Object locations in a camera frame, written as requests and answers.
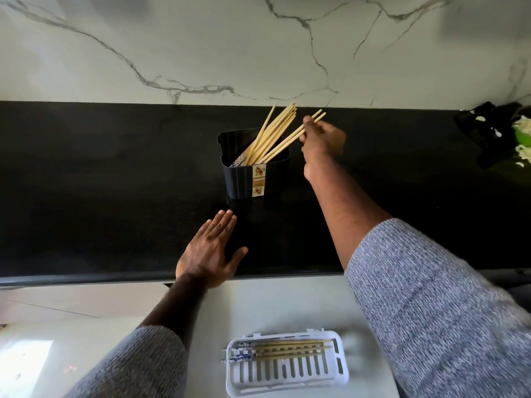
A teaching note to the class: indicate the person's left hand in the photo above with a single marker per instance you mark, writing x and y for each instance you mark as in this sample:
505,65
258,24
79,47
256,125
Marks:
203,259

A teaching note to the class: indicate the person's right hand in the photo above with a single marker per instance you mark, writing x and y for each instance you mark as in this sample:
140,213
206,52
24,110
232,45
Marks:
323,142

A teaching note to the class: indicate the person's left thumb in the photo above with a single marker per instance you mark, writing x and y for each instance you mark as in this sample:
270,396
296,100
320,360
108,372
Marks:
237,260

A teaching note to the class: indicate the person's left middle finger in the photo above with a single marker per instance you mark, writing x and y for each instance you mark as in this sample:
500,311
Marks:
220,227

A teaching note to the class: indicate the person's right thumb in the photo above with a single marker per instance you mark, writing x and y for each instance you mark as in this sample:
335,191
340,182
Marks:
303,137

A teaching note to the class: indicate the person's left little finger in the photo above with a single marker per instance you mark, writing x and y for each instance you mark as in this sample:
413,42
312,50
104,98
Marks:
199,236

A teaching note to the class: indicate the plain wooden chopstick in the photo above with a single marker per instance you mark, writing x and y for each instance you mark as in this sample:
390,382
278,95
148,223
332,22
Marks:
293,139
290,135

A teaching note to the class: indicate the person's right forearm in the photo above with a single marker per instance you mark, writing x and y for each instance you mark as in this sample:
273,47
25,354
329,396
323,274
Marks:
344,215

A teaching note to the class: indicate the person's left forearm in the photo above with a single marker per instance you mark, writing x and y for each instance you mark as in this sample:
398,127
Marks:
176,310

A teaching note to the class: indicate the bundle of wooden chopsticks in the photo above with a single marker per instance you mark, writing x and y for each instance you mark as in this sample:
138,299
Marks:
269,132

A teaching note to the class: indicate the black ribbed chopstick holder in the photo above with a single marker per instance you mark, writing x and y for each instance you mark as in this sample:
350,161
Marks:
240,180

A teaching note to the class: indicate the blue patterned chopstick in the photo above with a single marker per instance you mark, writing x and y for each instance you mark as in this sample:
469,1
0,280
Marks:
237,160

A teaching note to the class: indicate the white slotted plastic tray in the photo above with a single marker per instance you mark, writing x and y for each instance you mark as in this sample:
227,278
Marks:
286,377

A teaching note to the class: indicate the black plastic bag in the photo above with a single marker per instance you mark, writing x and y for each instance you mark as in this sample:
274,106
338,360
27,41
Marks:
487,132

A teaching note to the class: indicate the grey knit sweater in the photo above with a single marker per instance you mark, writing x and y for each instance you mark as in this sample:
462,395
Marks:
435,310

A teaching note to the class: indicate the green bowl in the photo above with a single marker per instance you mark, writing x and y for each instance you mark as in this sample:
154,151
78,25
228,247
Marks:
523,134

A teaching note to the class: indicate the chopped white vegetable pieces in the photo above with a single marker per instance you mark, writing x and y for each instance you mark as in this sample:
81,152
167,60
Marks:
524,153

